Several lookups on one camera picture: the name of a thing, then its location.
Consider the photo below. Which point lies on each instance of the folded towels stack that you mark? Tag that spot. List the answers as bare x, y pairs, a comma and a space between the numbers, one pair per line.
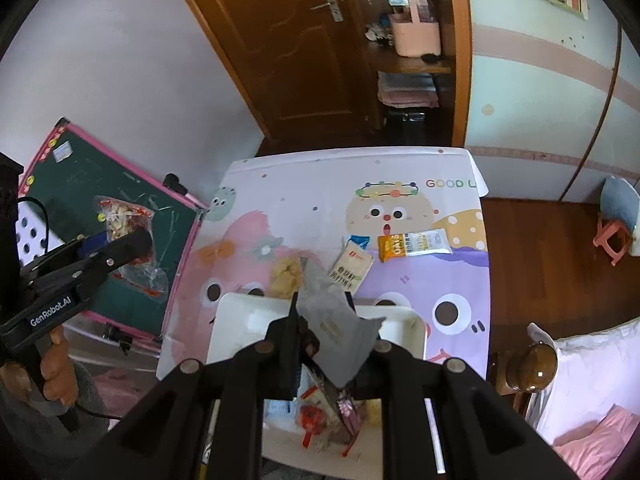
407, 90

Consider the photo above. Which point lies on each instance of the wardrobe sliding doors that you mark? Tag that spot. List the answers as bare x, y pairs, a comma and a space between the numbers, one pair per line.
554, 106

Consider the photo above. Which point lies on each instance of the red white chip bag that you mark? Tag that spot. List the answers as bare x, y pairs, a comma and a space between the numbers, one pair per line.
328, 416

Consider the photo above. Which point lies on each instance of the cartoon printed tablecloth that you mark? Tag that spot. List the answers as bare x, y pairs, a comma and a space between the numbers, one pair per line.
312, 203

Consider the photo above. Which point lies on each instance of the blue cushion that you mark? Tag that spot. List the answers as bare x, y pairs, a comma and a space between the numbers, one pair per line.
619, 200

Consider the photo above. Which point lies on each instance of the pink storage basket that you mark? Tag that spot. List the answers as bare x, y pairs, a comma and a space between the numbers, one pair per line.
415, 28

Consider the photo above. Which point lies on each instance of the left hand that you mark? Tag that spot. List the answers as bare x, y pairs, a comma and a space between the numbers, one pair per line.
56, 367

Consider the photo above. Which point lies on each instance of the green chalkboard pink frame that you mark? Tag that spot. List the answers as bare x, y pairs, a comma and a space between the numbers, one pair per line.
77, 187

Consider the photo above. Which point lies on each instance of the wooden shelf cabinet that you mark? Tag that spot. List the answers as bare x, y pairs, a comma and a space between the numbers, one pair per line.
444, 125

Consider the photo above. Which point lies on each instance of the white pillow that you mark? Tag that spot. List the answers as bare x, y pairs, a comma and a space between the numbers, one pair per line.
595, 372

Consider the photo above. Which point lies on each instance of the pink blanket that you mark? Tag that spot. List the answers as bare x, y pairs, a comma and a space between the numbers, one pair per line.
592, 450

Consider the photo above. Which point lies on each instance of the blue white snack packet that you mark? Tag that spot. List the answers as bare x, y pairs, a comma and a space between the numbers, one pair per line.
360, 240

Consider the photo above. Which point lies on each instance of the brown wooden door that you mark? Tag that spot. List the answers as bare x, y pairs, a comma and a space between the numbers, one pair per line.
298, 64

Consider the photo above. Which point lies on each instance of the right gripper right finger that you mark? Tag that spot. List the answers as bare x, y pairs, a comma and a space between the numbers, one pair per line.
363, 370

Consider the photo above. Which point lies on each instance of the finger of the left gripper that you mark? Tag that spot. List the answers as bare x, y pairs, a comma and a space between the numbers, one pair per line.
63, 255
117, 253

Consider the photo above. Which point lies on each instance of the white perforated basket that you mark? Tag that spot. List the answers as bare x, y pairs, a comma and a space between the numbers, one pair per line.
32, 237

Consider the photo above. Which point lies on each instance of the grey foil snack packet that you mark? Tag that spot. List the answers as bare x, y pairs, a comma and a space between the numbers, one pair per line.
322, 303

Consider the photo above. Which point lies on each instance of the wooden bedpost knob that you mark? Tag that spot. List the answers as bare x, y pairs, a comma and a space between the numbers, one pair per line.
531, 369

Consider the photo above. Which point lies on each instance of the yellow puff snack bag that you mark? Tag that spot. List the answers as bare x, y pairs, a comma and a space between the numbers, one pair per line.
286, 276

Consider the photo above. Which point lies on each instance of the pink plastic stool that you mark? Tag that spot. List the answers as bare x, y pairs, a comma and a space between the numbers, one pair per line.
613, 237

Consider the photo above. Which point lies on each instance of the brown cracker packet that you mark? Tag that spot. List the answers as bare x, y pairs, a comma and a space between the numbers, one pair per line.
351, 267

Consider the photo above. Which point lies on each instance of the clear bag red snacks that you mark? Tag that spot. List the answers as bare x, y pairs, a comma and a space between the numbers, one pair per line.
128, 227

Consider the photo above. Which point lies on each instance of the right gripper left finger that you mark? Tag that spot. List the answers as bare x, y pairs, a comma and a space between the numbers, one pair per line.
284, 363

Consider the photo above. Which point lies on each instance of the orange oats bar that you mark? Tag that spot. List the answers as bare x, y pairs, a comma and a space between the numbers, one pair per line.
413, 244

